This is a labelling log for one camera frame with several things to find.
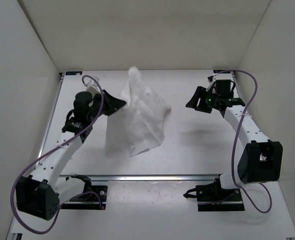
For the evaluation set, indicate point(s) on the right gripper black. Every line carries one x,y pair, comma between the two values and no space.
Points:
200,94

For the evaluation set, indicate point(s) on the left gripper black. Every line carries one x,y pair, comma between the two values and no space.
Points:
114,103

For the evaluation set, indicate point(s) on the white pleated skirt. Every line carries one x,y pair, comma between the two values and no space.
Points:
139,125

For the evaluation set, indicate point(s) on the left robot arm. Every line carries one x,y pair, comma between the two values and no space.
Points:
39,194

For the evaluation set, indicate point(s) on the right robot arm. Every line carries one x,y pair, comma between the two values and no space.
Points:
261,159

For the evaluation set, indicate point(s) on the right blue corner label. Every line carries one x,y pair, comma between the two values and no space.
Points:
216,71

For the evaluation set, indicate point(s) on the blue corner label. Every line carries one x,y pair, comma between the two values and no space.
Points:
216,71
73,73

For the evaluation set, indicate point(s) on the left blue corner label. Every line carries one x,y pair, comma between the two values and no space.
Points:
73,73

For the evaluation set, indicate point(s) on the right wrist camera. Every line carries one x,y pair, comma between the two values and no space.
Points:
212,82

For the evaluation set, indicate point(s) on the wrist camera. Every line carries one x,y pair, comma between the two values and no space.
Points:
92,88
212,82

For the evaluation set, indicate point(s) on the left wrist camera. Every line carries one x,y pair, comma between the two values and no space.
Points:
92,88

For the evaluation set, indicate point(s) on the aluminium left side rail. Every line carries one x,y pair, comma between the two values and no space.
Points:
52,111

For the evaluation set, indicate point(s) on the aluminium front rail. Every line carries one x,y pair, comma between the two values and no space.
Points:
152,178

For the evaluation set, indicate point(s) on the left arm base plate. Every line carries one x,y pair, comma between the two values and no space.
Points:
89,201

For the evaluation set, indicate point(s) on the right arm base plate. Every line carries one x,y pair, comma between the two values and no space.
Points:
212,198

